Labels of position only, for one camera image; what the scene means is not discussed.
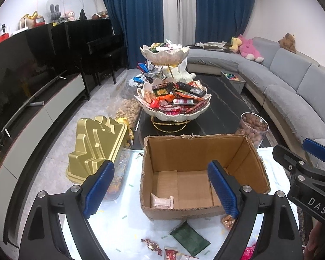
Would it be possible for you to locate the pile of foil snack packets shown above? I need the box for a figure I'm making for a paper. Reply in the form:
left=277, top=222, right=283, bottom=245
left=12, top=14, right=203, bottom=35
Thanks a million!
left=128, top=61, right=163, bottom=88

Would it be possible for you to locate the golden orange biscuit packet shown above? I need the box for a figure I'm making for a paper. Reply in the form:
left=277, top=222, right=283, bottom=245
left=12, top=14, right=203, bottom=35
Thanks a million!
left=222, top=215, right=236, bottom=230

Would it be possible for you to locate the grey sectional sofa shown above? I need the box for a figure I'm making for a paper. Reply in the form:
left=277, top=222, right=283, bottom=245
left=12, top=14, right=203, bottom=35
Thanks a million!
left=187, top=36, right=325, bottom=174

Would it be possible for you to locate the pink plush toy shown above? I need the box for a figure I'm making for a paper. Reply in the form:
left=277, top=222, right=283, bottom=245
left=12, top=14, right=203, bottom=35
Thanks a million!
left=238, top=34, right=264, bottom=62

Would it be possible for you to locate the dark green snack packet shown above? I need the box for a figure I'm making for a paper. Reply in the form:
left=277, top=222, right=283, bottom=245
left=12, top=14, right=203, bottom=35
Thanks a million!
left=169, top=221, right=211, bottom=257

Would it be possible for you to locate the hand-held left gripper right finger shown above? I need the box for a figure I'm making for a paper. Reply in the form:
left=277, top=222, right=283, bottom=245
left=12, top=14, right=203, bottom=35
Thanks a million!
left=207, top=160, right=304, bottom=260

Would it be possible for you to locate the grey rabbit plush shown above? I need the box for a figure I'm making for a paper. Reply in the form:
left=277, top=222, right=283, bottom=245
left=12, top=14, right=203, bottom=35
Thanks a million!
left=49, top=4, right=63, bottom=23

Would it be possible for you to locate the brown cardboard box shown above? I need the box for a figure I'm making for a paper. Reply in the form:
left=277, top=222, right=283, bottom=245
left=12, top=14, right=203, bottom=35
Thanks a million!
left=139, top=133, right=271, bottom=221

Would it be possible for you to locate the black flat television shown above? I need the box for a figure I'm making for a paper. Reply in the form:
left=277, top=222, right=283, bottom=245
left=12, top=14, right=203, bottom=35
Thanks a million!
left=0, top=28, right=71, bottom=141

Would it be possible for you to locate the small box of colourful items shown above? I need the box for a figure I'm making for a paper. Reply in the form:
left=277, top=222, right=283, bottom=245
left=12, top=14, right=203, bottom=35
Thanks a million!
left=221, top=70, right=247, bottom=94

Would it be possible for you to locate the white security camera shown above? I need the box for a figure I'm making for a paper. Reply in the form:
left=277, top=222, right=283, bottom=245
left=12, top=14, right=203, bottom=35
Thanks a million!
left=0, top=24, right=11, bottom=44

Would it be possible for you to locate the yellow gold figurine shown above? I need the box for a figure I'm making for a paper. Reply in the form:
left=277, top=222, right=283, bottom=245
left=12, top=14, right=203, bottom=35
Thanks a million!
left=115, top=117, right=136, bottom=149

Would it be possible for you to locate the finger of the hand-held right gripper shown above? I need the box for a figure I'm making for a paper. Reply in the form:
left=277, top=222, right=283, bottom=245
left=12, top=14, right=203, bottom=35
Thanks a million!
left=272, top=145, right=315, bottom=187
left=303, top=138, right=325, bottom=174

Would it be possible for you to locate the black upright piano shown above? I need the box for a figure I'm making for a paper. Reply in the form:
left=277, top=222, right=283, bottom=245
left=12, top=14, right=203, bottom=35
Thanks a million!
left=51, top=19, right=129, bottom=99

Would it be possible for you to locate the white grey television cabinet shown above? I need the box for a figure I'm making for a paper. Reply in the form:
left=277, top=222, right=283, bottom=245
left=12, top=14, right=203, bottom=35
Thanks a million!
left=0, top=73, right=87, bottom=250

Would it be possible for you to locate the clear tub of pistachios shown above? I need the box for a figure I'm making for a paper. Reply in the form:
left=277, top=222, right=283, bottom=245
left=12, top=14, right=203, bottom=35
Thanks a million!
left=115, top=99, right=143, bottom=130

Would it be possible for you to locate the clear jar of nuts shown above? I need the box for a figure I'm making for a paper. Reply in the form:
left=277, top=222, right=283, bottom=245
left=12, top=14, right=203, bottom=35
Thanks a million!
left=238, top=112, right=269, bottom=150

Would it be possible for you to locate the red snack packet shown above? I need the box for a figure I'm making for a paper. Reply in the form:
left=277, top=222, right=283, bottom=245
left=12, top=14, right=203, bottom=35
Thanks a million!
left=164, top=246, right=197, bottom=260

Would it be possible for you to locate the blue curtain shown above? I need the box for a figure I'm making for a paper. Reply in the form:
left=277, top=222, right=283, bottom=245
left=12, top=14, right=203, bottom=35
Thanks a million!
left=99, top=0, right=166, bottom=71
left=195, top=0, right=258, bottom=45

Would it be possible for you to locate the pink white snack packet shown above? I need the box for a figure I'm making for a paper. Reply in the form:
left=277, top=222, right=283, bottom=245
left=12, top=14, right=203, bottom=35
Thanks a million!
left=151, top=193, right=174, bottom=210

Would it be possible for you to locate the yellow plush toy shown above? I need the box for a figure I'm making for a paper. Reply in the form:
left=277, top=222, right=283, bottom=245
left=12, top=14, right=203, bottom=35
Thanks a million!
left=231, top=36, right=241, bottom=53

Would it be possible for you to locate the pile of assorted snack packets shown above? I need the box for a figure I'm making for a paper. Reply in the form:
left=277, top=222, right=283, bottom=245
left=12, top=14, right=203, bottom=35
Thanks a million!
left=148, top=40, right=185, bottom=52
left=143, top=80, right=206, bottom=114

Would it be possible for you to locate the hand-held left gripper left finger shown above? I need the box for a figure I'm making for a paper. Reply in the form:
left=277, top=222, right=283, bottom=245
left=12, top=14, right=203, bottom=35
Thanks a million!
left=18, top=160, right=115, bottom=260

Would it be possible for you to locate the brown plush toy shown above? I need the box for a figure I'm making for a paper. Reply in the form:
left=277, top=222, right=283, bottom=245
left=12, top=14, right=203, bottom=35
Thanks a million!
left=278, top=33, right=297, bottom=54

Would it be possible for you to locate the two-tier white lotus bowl stand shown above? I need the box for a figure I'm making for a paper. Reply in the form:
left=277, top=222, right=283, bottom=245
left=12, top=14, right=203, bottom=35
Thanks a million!
left=134, top=43, right=212, bottom=133

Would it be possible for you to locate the red gold wrapped candy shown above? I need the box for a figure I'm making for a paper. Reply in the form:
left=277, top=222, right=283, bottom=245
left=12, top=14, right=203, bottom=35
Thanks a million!
left=141, top=238, right=163, bottom=254

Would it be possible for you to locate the black piano bench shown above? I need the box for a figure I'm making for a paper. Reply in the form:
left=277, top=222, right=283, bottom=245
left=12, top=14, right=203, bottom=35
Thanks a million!
left=96, top=50, right=117, bottom=86

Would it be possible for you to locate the white sheer curtain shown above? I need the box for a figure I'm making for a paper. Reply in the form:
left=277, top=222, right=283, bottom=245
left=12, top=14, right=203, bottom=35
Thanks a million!
left=162, top=0, right=198, bottom=46

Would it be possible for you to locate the gold mountain lid candy container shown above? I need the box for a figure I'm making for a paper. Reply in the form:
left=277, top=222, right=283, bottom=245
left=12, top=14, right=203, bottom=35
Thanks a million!
left=66, top=115, right=136, bottom=201

